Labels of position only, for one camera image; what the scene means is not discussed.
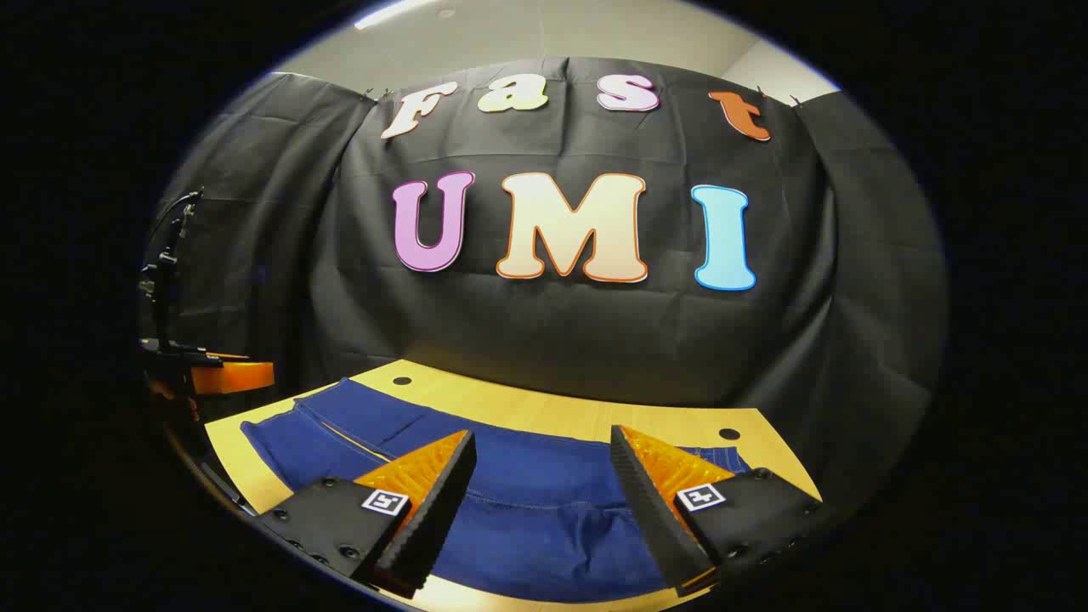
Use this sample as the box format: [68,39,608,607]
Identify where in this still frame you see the black backdrop cloth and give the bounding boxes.
[139,56,949,515]

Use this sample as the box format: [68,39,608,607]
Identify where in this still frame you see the blue jeans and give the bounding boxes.
[240,377,754,605]

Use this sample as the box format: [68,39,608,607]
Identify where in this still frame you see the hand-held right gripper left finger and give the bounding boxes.
[255,428,478,601]

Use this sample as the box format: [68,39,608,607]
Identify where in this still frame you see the ceiling light strip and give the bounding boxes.
[352,0,436,31]

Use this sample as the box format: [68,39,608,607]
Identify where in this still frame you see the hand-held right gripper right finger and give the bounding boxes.
[609,423,840,598]

